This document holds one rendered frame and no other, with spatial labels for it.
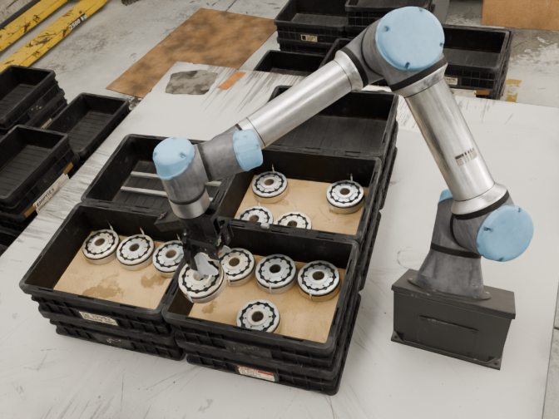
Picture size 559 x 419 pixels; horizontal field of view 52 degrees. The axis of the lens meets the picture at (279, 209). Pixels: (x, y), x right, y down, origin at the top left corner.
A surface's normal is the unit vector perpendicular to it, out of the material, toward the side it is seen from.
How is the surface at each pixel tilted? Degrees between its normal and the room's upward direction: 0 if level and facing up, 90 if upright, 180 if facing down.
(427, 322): 90
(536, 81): 0
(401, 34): 47
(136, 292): 0
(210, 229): 90
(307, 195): 0
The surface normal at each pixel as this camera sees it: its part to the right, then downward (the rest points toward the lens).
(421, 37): 0.09, 0.03
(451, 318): -0.37, 0.71
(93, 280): -0.14, -0.68
